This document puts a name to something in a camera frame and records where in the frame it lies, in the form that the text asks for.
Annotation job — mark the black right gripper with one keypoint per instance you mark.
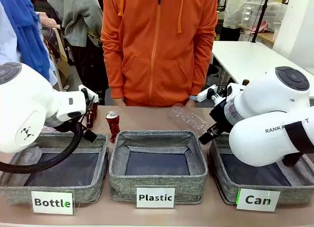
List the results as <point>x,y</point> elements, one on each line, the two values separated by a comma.
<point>219,117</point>

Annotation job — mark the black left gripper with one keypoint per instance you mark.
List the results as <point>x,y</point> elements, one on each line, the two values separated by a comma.
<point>84,115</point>

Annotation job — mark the crushed drink can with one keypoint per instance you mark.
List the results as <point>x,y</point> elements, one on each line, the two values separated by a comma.
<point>114,125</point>

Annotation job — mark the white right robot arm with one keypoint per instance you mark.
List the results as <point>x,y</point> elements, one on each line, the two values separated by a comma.
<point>265,106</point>

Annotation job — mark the person's left forearm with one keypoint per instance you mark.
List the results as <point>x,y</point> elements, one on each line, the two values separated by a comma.
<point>203,69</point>

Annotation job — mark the person's right forearm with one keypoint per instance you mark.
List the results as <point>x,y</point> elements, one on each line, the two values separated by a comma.
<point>111,69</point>

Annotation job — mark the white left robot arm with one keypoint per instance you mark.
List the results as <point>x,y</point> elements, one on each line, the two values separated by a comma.
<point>29,109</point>

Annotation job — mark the grey fabric basket can label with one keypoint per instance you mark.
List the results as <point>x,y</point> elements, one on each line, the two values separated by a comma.
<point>228,178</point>

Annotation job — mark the grey fabric basket bottle label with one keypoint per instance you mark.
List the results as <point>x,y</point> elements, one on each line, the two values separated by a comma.
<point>86,190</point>

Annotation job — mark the grey fabric basket plastic label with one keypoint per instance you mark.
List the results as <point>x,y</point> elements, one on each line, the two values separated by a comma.
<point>157,182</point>

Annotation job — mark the white sign reading Can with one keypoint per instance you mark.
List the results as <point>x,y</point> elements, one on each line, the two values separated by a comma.
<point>258,200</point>

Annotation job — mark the person's left hand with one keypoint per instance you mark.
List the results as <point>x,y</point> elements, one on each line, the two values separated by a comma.
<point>191,103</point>

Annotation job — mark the person's right hand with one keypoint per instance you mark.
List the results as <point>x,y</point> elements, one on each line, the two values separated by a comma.
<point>120,102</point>

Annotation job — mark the brown glass bottle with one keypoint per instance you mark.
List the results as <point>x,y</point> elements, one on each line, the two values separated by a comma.
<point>92,114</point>
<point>245,82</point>

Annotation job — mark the clear plastic bottle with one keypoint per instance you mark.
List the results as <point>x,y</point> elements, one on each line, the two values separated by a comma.
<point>189,119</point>

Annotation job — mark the blue wrist watch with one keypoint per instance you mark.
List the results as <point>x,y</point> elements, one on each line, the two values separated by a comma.
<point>193,97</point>

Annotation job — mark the white power strip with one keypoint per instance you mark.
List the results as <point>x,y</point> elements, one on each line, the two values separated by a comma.
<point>203,94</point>

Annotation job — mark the black stool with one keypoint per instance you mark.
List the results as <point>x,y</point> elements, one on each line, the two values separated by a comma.
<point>213,73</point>

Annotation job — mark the white sign reading Bottle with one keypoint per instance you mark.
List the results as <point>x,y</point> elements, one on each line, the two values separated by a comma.
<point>52,202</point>

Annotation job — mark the white table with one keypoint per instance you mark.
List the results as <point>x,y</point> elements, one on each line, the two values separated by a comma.
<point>245,57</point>

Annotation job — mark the white sign reading Plastic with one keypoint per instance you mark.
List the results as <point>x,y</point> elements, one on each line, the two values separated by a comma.
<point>155,197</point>

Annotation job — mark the person in orange hoodie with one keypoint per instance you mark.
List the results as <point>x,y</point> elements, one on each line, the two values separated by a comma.
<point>157,52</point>

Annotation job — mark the patterned hanging fabric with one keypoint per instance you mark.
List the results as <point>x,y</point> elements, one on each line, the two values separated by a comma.
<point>51,42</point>

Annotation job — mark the grey hanging garment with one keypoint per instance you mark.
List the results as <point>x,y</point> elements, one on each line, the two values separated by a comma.
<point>76,18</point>

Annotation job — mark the person in white shirt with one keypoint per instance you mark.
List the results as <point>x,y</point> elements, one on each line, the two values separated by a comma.
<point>234,10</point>

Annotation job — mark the blue hanging cloth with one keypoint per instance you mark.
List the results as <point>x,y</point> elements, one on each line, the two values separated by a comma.
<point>27,28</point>

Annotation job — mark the pale hanging shirt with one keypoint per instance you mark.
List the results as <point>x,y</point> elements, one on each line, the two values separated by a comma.
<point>7,40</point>

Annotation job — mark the black stand pole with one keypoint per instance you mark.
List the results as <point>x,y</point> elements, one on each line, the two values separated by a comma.
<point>261,15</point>

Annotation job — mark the clear plastic storage drawers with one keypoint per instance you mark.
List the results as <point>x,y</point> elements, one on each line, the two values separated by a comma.
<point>269,13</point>

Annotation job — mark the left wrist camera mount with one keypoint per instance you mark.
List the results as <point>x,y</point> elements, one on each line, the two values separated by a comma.
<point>91,96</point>

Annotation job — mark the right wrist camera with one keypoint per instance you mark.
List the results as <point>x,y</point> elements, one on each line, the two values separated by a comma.
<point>212,93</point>

